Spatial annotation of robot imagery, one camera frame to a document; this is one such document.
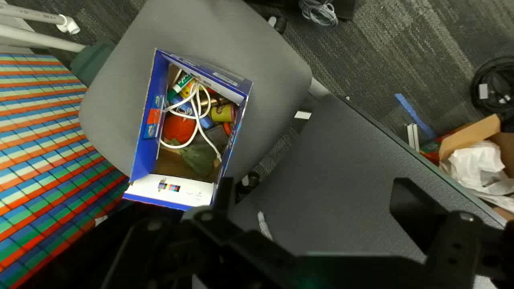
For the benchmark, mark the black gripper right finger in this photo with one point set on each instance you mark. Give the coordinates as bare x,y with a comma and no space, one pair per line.
460,241

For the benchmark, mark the green plush toy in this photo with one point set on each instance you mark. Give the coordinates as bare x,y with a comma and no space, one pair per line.
202,161

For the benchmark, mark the brown cardboard box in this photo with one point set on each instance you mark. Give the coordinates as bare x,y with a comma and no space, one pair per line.
472,134

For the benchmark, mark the blue strip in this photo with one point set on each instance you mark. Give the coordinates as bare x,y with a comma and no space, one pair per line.
414,114

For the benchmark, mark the blue cardboard box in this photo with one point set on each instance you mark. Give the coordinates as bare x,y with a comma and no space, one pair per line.
146,122

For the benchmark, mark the crumpled white paper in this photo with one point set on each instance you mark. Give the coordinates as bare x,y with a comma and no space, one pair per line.
480,166

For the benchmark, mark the white metal pipe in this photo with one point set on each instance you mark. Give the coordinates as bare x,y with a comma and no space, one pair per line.
38,18

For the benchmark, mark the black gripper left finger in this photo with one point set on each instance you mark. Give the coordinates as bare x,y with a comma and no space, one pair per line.
242,251

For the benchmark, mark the orange ball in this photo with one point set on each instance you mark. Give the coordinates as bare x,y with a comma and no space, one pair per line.
179,130

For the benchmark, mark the grey chair back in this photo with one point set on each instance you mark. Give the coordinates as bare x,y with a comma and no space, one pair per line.
226,37

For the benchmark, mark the green and white tube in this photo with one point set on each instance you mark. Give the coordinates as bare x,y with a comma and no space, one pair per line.
183,82

